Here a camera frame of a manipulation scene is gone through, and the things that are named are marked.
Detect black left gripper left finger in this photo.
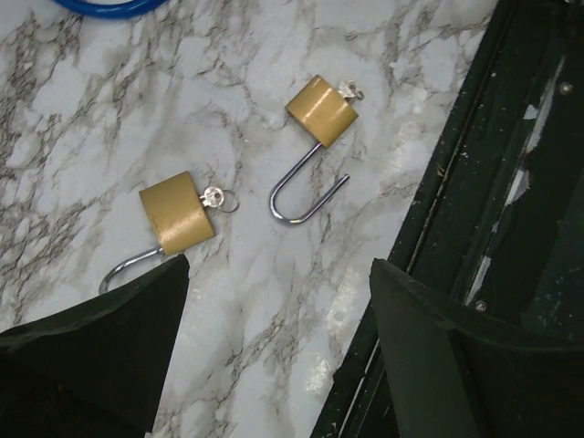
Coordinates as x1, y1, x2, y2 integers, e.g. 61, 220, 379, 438
1, 255, 190, 437

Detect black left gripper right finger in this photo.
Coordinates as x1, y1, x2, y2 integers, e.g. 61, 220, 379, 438
370, 259, 583, 437

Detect brass padlock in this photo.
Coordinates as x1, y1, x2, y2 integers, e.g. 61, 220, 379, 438
268, 75, 359, 225
99, 172, 215, 294

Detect silver key with ring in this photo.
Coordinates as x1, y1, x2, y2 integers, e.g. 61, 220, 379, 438
199, 186, 240, 214

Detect spare silver keys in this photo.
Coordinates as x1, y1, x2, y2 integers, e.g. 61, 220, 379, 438
338, 79, 364, 101

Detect blue cable loop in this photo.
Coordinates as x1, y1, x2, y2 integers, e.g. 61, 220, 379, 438
49, 0, 168, 20

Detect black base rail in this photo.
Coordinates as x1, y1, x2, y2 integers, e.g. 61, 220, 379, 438
313, 1, 583, 437

